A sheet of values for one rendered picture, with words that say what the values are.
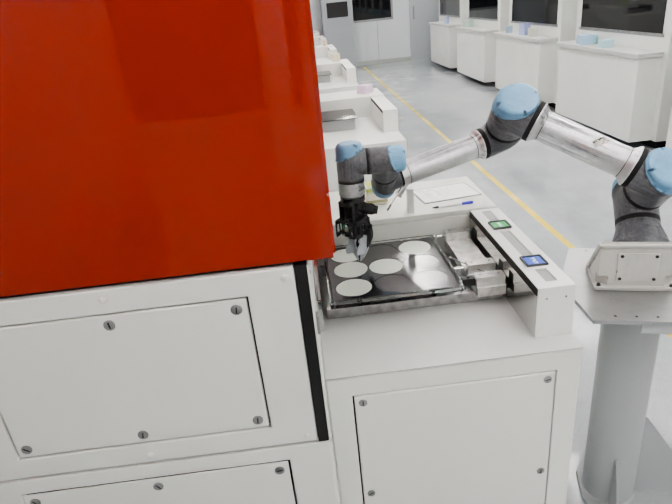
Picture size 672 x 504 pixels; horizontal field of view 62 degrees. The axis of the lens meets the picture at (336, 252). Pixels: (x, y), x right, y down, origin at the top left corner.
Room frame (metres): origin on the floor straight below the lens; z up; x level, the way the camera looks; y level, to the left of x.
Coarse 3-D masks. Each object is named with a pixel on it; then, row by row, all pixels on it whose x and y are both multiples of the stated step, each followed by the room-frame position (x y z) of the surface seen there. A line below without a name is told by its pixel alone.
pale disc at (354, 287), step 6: (342, 282) 1.41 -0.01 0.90; (348, 282) 1.41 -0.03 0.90; (354, 282) 1.41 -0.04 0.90; (360, 282) 1.40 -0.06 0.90; (366, 282) 1.40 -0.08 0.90; (336, 288) 1.38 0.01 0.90; (342, 288) 1.38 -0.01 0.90; (348, 288) 1.38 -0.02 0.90; (354, 288) 1.37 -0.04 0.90; (360, 288) 1.37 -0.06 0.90; (366, 288) 1.36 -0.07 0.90; (342, 294) 1.34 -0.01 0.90; (348, 294) 1.34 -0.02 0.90; (354, 294) 1.34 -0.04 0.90; (360, 294) 1.33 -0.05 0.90
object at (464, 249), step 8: (456, 240) 1.66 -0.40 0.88; (464, 240) 1.66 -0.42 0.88; (448, 248) 1.64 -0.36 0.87; (456, 248) 1.60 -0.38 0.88; (464, 248) 1.60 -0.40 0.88; (472, 248) 1.59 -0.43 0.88; (456, 256) 1.55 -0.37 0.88; (464, 256) 1.54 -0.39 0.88; (472, 256) 1.53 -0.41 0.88; (480, 256) 1.53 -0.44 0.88; (464, 264) 1.49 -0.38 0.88; (464, 272) 1.46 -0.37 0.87; (472, 288) 1.38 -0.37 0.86; (480, 288) 1.33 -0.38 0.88; (488, 288) 1.34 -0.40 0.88; (496, 288) 1.34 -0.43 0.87; (504, 288) 1.34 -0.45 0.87; (480, 296) 1.33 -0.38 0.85
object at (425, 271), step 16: (400, 240) 1.66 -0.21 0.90; (416, 240) 1.65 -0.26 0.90; (368, 256) 1.57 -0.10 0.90; (384, 256) 1.56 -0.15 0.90; (400, 256) 1.55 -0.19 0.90; (416, 256) 1.54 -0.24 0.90; (432, 256) 1.52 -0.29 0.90; (368, 272) 1.46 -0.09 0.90; (400, 272) 1.44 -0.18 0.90; (416, 272) 1.43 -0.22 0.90; (432, 272) 1.42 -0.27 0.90; (448, 272) 1.41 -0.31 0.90; (384, 288) 1.36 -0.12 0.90; (400, 288) 1.35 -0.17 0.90; (416, 288) 1.33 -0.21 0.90; (432, 288) 1.33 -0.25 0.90
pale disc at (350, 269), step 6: (342, 264) 1.53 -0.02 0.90; (348, 264) 1.53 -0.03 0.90; (354, 264) 1.52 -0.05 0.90; (360, 264) 1.52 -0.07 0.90; (336, 270) 1.49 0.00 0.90; (342, 270) 1.49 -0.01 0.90; (348, 270) 1.49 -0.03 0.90; (354, 270) 1.48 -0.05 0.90; (360, 270) 1.48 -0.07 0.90; (366, 270) 1.47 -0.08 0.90; (342, 276) 1.45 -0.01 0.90; (348, 276) 1.45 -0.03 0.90; (354, 276) 1.44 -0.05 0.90
